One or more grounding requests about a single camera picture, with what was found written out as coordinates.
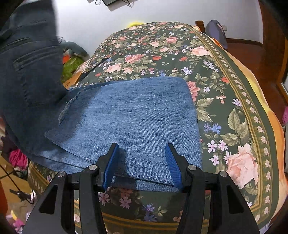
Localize blue denim jeans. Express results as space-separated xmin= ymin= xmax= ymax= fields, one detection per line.
xmin=1 ymin=1 xmax=202 ymax=191

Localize dark floral bedspread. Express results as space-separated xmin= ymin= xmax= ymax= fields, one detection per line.
xmin=28 ymin=21 xmax=280 ymax=234

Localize green covered storage box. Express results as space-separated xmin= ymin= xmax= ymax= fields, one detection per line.
xmin=60 ymin=56 xmax=84 ymax=83

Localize pink cloth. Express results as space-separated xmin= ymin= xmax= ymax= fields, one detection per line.
xmin=9 ymin=149 xmax=28 ymax=170

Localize grey stuffed pillow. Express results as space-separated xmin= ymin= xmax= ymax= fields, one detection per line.
xmin=60 ymin=41 xmax=89 ymax=57

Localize yellow curved footboard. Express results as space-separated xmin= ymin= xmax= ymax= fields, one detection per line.
xmin=127 ymin=21 xmax=144 ymax=28

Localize grey backpack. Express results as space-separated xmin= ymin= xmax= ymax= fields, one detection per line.
xmin=206 ymin=19 xmax=228 ymax=50

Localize small black wall monitor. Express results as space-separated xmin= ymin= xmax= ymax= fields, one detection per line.
xmin=102 ymin=0 xmax=118 ymax=6

